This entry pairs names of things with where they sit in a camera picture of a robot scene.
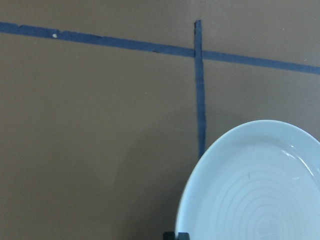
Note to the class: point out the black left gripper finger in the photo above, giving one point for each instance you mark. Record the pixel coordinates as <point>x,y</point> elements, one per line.
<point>170,235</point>

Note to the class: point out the light blue ceramic plate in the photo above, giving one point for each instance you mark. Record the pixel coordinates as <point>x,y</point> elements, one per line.
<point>258,181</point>

